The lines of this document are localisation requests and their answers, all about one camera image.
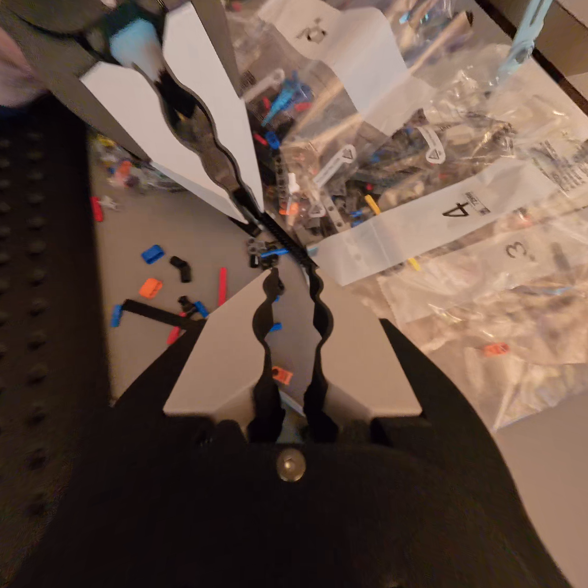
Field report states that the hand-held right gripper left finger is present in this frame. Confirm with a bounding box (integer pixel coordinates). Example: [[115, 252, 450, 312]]
[[163, 267, 284, 443]]

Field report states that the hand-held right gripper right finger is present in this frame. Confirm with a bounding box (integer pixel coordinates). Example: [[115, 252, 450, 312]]
[[303, 266, 423, 443]]

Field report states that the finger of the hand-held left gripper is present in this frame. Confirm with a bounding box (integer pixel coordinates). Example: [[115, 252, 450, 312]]
[[160, 1, 266, 214], [79, 61, 263, 226]]

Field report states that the black lego gear rack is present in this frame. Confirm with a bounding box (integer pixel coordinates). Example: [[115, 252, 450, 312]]
[[229, 193, 319, 269]]

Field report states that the clear lego parts bag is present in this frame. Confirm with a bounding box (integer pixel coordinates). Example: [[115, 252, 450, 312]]
[[225, 0, 529, 152], [257, 69, 588, 288], [367, 202, 588, 432]]

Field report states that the person's left hand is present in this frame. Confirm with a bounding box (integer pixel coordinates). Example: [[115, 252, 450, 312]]
[[0, 25, 49, 108]]

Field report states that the small open parts bag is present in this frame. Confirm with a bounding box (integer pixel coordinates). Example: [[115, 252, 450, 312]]
[[89, 133, 184, 194]]

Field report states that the dark perforated panel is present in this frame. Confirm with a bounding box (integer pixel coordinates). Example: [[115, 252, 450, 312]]
[[0, 96, 113, 588]]

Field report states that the empty clear plastic bag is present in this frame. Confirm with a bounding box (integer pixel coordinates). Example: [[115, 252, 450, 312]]
[[404, 83, 588, 198]]

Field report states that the light blue slotted bar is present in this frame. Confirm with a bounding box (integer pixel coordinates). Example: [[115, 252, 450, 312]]
[[498, 0, 554, 81]]

